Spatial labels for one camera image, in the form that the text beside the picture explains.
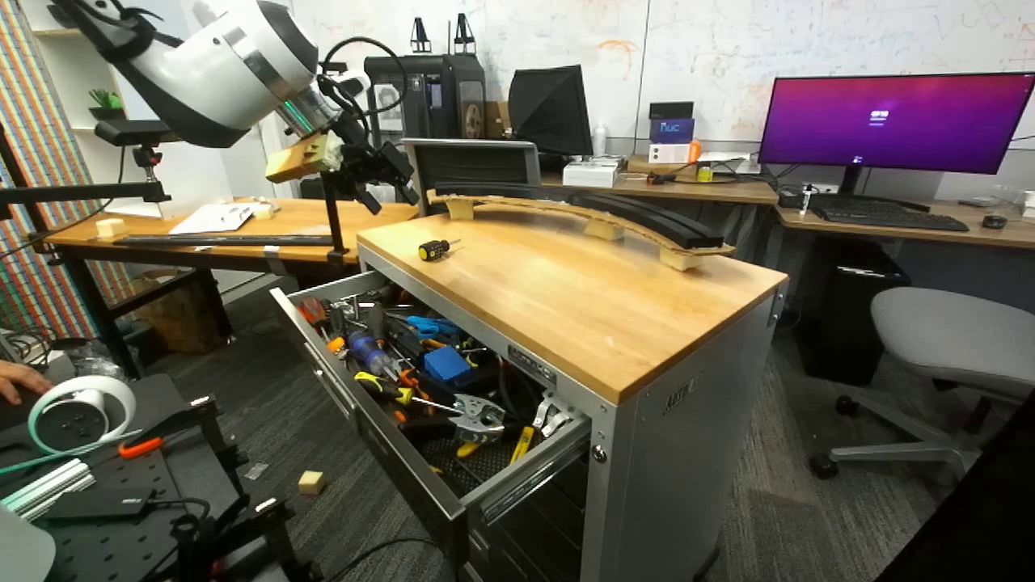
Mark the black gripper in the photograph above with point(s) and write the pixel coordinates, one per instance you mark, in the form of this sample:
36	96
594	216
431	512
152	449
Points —
374	167

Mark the black yellow stubby screwdriver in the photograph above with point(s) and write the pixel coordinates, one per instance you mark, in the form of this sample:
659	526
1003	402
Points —
433	249

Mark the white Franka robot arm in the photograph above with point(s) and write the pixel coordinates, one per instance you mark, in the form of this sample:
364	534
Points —
213	69

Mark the grey metal tool drawer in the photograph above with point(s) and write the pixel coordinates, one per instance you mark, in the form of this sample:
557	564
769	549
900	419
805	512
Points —
431	487

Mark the person's bare hand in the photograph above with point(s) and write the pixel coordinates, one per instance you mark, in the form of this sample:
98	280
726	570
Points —
20	379

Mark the black tripod pole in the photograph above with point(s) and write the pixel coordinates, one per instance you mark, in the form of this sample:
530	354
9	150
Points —
335	222

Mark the black 3D printer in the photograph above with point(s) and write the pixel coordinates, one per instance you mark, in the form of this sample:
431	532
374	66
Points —
447	100

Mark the white paper sheets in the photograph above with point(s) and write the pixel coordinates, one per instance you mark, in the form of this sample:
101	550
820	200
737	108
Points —
213	218

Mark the black monitor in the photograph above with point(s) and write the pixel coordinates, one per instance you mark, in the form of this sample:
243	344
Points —
551	108

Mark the blue plastic tool box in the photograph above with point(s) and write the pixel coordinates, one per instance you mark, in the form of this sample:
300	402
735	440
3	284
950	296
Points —
447	368

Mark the small white box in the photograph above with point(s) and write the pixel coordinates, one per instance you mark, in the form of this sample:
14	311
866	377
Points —
589	173

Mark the curved wooden bridge black track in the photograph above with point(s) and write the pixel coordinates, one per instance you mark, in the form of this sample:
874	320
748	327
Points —
603	222

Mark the wooden workbench black legs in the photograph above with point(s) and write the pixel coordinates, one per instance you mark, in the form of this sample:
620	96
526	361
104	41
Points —
164	234

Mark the silver locking pliers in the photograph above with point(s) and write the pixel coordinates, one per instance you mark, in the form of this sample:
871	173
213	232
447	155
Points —
476	414

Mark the grey wood-topped tool cabinet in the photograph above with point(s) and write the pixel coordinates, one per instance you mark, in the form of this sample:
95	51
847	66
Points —
603	311

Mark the small wooden block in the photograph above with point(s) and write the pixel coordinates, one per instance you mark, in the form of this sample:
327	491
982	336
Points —
110	229

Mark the blue black product box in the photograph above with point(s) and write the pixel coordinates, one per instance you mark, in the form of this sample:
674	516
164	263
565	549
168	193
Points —
670	121

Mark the small green plant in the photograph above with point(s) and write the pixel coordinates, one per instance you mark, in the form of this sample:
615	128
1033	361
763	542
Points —
104	106

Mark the black horizontal mounting bar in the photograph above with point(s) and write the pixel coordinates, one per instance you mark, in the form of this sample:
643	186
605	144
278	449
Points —
86	193

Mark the small wooden cube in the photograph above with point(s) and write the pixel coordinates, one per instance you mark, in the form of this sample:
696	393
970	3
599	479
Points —
310	482

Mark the white shelf unit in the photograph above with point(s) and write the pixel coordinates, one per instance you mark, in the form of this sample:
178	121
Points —
64	98

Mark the striped curtain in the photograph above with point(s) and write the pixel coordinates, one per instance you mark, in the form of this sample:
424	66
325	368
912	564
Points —
42	216

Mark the white tape roll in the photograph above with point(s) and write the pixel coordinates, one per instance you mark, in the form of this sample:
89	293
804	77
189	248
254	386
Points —
109	393

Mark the black clamp stand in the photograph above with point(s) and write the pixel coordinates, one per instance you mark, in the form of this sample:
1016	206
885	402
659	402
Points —
229	519

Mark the black perforated breadboard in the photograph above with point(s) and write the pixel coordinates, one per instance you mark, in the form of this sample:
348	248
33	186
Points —
109	506

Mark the silver aluminium bar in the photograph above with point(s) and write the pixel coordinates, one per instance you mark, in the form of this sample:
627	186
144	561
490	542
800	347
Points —
49	487

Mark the black bin under desk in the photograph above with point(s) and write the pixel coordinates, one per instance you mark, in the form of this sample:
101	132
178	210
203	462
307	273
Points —
846	311

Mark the black computer keyboard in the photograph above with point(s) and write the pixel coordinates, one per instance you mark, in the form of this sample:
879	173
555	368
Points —
891	216

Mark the purple-screen computer monitor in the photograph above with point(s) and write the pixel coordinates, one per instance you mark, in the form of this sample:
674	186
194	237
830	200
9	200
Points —
891	121

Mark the long wooden office desk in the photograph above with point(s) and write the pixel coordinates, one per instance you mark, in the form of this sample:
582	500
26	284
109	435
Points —
917	232

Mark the grey office chair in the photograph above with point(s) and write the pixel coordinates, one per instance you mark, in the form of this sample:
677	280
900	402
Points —
955	334

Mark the black computer mouse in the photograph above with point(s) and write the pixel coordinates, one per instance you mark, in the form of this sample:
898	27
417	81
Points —
993	222

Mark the tan wrist camera block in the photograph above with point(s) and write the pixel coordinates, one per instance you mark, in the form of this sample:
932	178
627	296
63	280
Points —
300	155

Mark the black camera on stand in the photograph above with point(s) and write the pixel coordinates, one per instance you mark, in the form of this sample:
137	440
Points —
124	132

